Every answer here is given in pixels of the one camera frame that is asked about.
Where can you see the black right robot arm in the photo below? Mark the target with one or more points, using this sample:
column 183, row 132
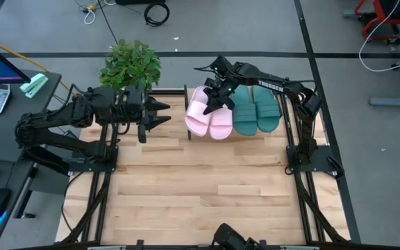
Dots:
column 273, row 86

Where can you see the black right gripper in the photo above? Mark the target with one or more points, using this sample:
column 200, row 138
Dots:
column 226, row 88

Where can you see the pink rubber slide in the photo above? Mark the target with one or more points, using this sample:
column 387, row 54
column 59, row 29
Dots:
column 221, row 125
column 197, row 118

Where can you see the black plastic device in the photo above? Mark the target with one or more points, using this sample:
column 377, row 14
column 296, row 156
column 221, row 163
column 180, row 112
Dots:
column 227, row 237

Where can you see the black metal shoe shelf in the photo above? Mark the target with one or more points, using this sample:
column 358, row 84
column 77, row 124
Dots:
column 186, row 104

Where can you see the grey table leg base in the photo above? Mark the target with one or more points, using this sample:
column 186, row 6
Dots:
column 394, row 101

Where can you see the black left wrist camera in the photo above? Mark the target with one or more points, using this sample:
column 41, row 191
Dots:
column 134, row 93

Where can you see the mint green stapler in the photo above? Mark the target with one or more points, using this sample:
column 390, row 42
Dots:
column 35, row 85

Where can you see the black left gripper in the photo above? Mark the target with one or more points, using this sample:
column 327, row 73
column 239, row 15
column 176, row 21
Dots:
column 142, row 132

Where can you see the teal rubber slide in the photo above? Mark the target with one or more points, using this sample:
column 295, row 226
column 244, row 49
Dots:
column 266, row 112
column 244, row 118

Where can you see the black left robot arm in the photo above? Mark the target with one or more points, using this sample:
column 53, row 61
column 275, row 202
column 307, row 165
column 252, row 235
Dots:
column 54, row 118

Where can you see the yellow pole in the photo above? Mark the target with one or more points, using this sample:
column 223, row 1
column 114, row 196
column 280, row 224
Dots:
column 30, row 60

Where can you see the green leafy plant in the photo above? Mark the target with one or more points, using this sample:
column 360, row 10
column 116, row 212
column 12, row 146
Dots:
column 130, row 66

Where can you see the red and black chair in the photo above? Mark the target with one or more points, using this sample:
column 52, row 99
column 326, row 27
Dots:
column 377, row 10

